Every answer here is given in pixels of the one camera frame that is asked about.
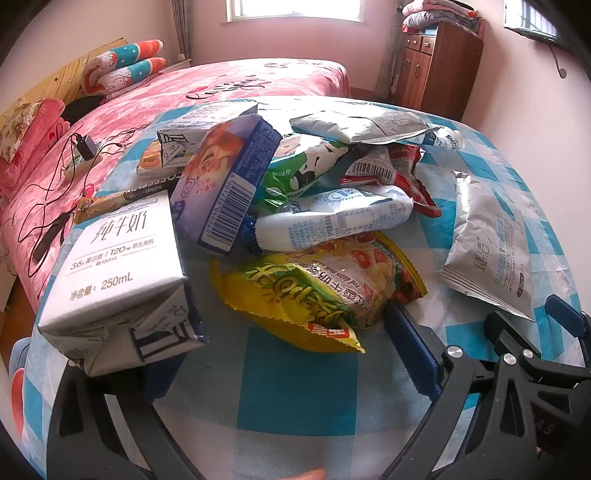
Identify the small yellow blue snack packet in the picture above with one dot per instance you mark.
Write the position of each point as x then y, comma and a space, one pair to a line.
148, 161

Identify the black charger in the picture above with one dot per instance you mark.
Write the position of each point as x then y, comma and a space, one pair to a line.
85, 146

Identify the bed with pink bedspread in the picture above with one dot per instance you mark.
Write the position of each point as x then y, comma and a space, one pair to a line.
221, 78

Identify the small white blue pouch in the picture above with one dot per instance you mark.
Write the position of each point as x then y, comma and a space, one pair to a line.
445, 138

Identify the brown wooden cabinet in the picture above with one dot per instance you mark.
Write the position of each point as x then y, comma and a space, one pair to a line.
443, 69

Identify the white blue milk carton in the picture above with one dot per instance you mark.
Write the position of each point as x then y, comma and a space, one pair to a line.
115, 267

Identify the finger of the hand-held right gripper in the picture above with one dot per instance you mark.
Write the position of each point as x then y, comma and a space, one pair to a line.
564, 314
512, 334

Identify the orange plastic bin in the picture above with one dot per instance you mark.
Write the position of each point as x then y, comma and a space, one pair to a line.
17, 401

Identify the blue white checked tablecloth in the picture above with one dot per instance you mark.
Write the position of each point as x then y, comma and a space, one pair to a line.
295, 392

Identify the white blue milk pouch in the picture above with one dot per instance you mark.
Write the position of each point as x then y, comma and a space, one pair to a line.
332, 217

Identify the brown black coffee stick packet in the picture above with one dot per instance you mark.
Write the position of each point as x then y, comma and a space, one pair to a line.
106, 203

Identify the silver white milk pouch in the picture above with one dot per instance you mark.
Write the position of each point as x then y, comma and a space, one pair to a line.
494, 240

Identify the blue carton with face picture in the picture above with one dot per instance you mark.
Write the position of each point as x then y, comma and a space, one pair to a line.
231, 184

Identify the window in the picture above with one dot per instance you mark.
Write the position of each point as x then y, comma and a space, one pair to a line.
295, 9

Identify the grey silver pouch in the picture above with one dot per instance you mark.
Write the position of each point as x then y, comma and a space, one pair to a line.
351, 122

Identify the blue chair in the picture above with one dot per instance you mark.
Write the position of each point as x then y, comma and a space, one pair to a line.
21, 355

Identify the floral cushion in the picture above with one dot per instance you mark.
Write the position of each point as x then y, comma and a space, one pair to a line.
18, 124

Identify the cartoon print pillow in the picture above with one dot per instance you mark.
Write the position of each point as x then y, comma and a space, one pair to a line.
129, 50
134, 74

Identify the pink folded blanket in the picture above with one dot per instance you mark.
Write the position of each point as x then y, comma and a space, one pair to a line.
41, 134

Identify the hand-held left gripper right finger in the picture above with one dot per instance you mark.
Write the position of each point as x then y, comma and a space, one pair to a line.
411, 344

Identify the white power strip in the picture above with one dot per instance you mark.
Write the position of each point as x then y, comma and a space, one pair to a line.
78, 168

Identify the stack of folded blankets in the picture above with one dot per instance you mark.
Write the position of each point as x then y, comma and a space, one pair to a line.
438, 14

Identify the dark cloth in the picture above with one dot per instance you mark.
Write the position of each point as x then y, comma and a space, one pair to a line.
81, 108

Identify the black phone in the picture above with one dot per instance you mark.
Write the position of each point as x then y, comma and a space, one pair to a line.
46, 237

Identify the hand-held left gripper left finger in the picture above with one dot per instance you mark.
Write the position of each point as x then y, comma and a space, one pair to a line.
161, 378

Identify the grey patterned curtain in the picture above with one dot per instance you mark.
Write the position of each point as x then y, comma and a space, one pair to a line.
390, 60

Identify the yellow wooden headboard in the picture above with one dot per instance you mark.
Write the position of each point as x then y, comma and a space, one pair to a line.
55, 78

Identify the green white cow print bag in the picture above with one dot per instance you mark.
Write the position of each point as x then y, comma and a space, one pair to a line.
295, 166

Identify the person's left hand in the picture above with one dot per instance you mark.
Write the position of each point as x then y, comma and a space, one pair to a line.
314, 475

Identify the grey white carton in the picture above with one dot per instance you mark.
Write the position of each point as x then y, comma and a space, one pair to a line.
184, 138

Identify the yellow green snack bag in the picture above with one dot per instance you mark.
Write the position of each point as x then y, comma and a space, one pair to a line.
295, 290

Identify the red white snack wrapper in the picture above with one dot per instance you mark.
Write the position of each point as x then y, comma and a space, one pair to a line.
369, 168

